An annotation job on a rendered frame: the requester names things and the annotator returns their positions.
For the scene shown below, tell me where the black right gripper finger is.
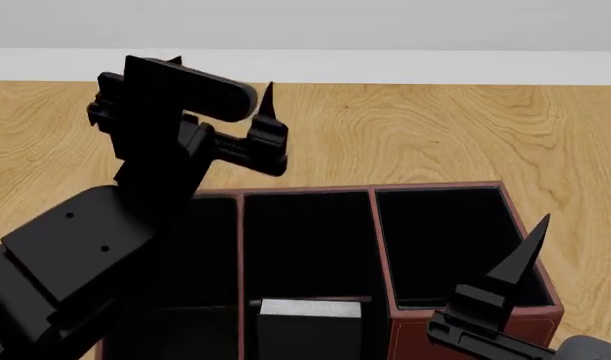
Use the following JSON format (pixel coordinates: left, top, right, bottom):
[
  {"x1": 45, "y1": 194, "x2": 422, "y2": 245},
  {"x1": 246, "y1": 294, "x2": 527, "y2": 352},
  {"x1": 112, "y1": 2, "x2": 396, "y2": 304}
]
[{"x1": 443, "y1": 213, "x2": 552, "y2": 334}]

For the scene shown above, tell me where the dark red leather caddy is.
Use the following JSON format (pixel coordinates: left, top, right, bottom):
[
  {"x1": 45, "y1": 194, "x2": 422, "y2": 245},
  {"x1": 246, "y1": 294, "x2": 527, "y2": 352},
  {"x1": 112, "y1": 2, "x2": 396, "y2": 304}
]
[{"x1": 99, "y1": 180, "x2": 566, "y2": 360}]

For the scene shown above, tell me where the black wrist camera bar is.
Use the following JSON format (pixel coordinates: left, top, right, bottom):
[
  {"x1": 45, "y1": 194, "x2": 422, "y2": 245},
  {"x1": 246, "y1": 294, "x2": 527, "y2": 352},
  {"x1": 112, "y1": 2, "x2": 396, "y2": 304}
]
[{"x1": 123, "y1": 54, "x2": 259, "y2": 124}]

